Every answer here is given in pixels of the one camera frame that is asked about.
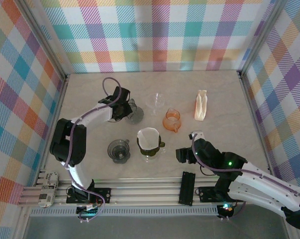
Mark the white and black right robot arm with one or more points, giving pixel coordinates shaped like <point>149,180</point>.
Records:
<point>264,189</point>

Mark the aluminium front rail beam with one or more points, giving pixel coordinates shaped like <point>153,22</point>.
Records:
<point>144,191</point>

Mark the aluminium table side rail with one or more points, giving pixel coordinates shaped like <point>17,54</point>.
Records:
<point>249,99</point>
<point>59,104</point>

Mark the smoke grey coffee dripper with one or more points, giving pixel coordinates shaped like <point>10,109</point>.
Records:
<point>117,149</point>

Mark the olive green coffee dripper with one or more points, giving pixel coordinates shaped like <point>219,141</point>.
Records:
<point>161,144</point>

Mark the white paper coffee filter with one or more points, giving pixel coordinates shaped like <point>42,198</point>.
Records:
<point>148,139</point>

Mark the aluminium frame leg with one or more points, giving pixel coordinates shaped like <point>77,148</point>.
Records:
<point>21,224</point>

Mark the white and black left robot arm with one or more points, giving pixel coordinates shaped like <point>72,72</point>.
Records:
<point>67,139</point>

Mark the white printed label plate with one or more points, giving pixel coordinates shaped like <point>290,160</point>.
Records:
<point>50,179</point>
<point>47,198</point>

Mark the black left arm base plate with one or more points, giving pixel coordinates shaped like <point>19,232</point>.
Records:
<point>103,193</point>

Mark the aluminium frame post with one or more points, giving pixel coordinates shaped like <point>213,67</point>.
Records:
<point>42,37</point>
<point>261,37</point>

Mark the black rail bracket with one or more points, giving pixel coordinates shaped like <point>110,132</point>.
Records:
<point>187,186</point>

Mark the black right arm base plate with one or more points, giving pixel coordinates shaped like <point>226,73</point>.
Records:
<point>205,194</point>

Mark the smoke grey glass carafe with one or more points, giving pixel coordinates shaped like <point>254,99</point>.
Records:
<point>138,115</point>

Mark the stack of paper coffee filters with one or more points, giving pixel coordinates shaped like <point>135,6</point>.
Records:
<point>200,109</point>

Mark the clear plastic coffee dripper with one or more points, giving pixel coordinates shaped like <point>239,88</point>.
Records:
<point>156,99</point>

